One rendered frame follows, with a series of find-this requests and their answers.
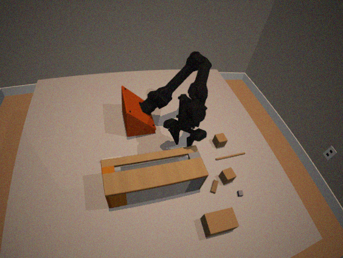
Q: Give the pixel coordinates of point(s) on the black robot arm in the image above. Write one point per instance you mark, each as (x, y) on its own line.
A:
(195, 107)

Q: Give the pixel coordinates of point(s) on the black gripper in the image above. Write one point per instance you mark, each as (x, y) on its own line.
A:
(184, 123)

